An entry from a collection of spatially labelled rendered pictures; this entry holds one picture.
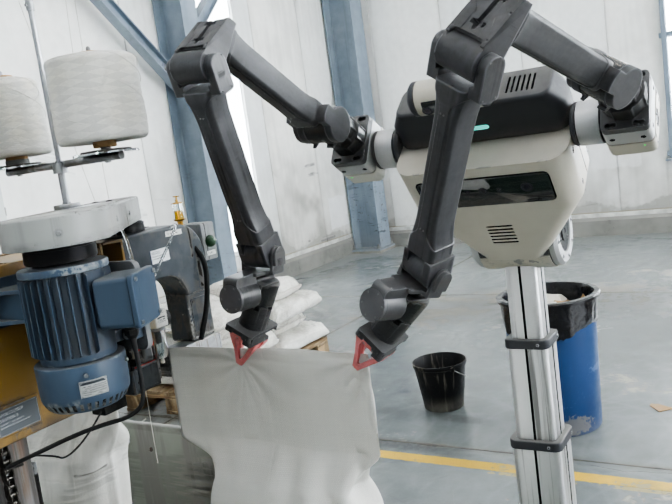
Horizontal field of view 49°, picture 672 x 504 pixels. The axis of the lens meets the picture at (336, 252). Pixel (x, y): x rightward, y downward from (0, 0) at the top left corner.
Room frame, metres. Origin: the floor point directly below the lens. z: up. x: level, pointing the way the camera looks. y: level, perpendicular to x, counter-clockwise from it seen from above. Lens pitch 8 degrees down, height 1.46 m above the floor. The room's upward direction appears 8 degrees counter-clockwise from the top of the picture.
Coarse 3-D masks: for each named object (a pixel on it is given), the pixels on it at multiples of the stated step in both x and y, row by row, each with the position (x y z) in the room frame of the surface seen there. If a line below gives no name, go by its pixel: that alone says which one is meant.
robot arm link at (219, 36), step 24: (216, 24) 1.34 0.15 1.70; (192, 48) 1.32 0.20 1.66; (216, 48) 1.31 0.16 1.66; (240, 48) 1.38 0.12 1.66; (192, 72) 1.29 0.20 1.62; (240, 72) 1.40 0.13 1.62; (264, 72) 1.44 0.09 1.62; (264, 96) 1.48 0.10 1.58; (288, 96) 1.50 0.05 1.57; (288, 120) 1.60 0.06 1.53; (312, 120) 1.55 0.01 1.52; (336, 120) 1.58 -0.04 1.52
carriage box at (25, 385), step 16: (0, 256) 1.54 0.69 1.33; (16, 256) 1.48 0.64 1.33; (0, 272) 1.29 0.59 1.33; (0, 336) 1.27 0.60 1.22; (16, 336) 1.30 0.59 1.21; (0, 352) 1.27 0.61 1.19; (16, 352) 1.29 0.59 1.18; (0, 368) 1.26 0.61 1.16; (16, 368) 1.29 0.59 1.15; (32, 368) 1.31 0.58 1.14; (0, 384) 1.26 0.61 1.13; (16, 384) 1.28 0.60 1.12; (32, 384) 1.31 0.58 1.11; (0, 400) 1.25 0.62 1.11; (16, 400) 1.28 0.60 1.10; (48, 416) 1.32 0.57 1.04; (64, 416) 1.35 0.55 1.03; (16, 432) 1.26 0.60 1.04; (32, 432) 1.29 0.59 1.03; (0, 448) 1.24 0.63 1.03
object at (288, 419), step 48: (192, 384) 1.56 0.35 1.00; (240, 384) 1.50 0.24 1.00; (288, 384) 1.42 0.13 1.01; (336, 384) 1.36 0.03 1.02; (192, 432) 1.57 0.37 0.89; (240, 432) 1.51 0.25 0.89; (288, 432) 1.43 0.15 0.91; (336, 432) 1.37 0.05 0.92; (240, 480) 1.44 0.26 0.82; (288, 480) 1.39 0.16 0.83; (336, 480) 1.34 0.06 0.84
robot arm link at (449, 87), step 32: (480, 64) 1.02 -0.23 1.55; (448, 96) 1.07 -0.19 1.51; (480, 96) 1.03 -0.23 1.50; (448, 128) 1.09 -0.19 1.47; (448, 160) 1.11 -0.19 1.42; (448, 192) 1.15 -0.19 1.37; (416, 224) 1.20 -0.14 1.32; (448, 224) 1.19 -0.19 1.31; (416, 256) 1.24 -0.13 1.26; (448, 256) 1.22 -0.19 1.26
